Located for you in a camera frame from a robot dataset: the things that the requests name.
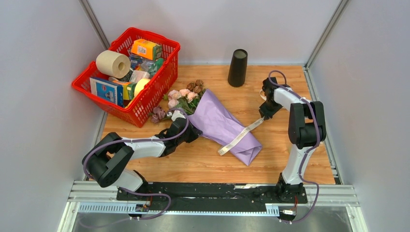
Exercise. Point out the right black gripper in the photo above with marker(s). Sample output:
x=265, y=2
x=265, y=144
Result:
x=267, y=114

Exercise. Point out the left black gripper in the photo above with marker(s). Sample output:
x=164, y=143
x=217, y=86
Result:
x=195, y=133

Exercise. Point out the purple flower bouquet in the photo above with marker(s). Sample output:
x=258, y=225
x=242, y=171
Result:
x=207, y=114

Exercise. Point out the cream ribbon with gold print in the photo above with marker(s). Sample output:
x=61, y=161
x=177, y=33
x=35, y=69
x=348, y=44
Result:
x=233, y=136

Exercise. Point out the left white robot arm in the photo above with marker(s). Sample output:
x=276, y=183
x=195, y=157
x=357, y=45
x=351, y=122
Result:
x=106, y=162

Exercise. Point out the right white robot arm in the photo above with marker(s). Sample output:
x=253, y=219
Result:
x=306, y=129

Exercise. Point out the black tapered vase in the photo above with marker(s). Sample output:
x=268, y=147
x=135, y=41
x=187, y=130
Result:
x=238, y=68

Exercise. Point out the green and yellow box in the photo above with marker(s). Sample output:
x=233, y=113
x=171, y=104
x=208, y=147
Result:
x=128, y=89

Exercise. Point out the pink wrapped packet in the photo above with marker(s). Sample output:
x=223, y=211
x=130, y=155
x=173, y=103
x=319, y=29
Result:
x=138, y=75

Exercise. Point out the blue and white box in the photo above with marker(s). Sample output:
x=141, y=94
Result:
x=107, y=90

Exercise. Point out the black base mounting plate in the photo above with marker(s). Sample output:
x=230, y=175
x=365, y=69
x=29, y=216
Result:
x=214, y=197

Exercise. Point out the orange and green box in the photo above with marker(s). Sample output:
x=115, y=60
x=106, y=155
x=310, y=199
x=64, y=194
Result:
x=146, y=49

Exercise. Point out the beige toilet paper roll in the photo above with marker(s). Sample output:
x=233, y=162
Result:
x=113, y=64

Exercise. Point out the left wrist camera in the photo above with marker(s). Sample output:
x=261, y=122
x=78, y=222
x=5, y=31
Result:
x=178, y=114

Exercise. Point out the aluminium frame rail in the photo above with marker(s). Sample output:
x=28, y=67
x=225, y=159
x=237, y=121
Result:
x=94, y=199

